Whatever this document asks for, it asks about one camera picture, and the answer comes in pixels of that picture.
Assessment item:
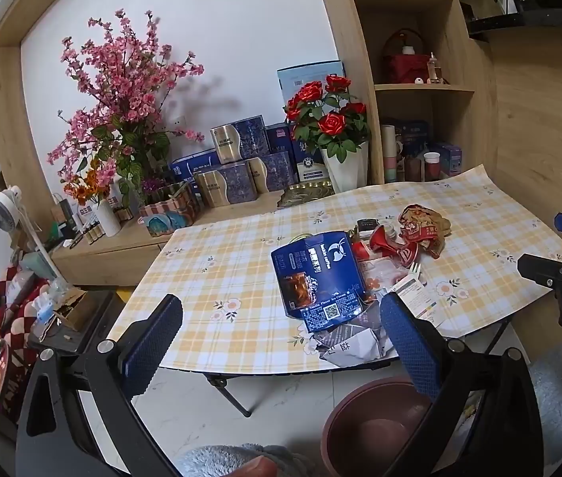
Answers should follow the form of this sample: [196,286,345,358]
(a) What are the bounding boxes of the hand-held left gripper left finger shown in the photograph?
[15,294,183,477]

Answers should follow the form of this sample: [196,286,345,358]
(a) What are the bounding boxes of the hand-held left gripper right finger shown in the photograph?
[381,292,557,477]

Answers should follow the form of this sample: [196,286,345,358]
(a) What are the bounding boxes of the maroon plastic bin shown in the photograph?
[321,376,460,477]

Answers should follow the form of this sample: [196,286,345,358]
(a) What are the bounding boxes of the blue coffee box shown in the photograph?
[271,231,379,334]

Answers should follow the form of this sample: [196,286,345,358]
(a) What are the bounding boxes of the brown red paper bag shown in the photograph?
[398,204,453,260]

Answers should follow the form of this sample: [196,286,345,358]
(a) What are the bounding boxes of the person's left forearm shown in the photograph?
[180,443,326,477]

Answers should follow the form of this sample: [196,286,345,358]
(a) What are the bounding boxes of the person's right forearm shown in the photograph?
[526,342,562,464]

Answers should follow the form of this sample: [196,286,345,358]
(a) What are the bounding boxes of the person's left hand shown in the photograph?
[231,454,278,477]

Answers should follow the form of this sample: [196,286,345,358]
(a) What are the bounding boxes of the white printed paper slip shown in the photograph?
[392,277,444,330]

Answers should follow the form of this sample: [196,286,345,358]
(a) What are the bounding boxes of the crumpled grey printed paper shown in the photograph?
[311,303,402,365]

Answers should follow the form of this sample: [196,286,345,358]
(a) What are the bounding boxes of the black side table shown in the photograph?
[27,289,129,355]

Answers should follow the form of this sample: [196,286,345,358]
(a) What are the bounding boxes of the cardboard box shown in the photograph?
[54,287,89,332]

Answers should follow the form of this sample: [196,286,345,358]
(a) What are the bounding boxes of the red white paper carton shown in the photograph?
[369,225,421,265]

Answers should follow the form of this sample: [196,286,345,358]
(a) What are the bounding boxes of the plaid floral tablecloth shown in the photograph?
[107,164,562,373]

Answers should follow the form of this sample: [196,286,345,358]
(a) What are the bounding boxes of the teal shell ornament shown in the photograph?
[142,211,188,238]

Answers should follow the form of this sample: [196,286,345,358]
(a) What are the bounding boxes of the row of small brown bottles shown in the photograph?
[79,217,109,245]

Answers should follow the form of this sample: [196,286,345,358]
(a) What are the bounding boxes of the white slim vase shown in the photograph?
[94,199,122,238]

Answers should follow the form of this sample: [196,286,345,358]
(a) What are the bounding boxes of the red white checked blanket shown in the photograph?
[0,262,54,411]

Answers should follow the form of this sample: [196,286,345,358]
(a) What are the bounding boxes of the small blue carton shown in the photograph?
[432,142,463,178]

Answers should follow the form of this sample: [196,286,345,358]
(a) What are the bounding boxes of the plaid fabric basket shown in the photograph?
[139,181,200,225]

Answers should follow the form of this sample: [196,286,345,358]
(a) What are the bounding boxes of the red cup white liner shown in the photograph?
[422,151,442,182]

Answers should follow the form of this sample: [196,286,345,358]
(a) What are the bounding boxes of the black paper bag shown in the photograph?
[51,196,79,240]

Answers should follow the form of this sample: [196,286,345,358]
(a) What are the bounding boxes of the orange artificial flowers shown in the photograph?
[64,168,114,206]

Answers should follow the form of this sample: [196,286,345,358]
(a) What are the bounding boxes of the gold leaf tray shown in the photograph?
[278,182,334,208]

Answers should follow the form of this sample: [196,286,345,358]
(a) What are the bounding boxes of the dark blue printed box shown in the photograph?
[394,119,431,161]

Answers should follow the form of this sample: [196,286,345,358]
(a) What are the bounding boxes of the white faceted flower pot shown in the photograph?
[320,141,370,194]

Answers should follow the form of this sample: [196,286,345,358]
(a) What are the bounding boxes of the blue flat gift box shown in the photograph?
[168,148,222,182]

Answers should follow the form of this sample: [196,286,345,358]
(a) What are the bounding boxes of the pastel paper cup stack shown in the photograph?
[379,124,401,185]

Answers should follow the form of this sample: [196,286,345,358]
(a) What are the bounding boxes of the white desk fan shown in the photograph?
[0,185,64,280]

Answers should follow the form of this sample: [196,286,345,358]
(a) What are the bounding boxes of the blue box white label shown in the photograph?
[291,136,332,184]

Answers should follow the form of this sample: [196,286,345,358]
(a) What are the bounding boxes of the red gift basket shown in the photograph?
[382,30,431,85]

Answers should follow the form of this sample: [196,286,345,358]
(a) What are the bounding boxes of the red rose bouquet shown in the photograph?
[283,74,372,163]

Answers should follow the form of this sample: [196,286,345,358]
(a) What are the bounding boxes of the dark blue upright box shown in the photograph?
[264,123,294,155]

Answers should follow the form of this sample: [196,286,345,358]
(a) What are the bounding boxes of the pink blossom bouquet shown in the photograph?
[46,9,206,196]

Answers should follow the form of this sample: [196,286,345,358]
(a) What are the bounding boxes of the light blue large box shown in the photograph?
[277,61,346,106]

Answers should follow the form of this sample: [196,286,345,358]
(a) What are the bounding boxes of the wooden shelving unit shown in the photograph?
[0,0,562,279]

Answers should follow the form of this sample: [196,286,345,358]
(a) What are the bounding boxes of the black folding table frame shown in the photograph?
[205,323,511,418]

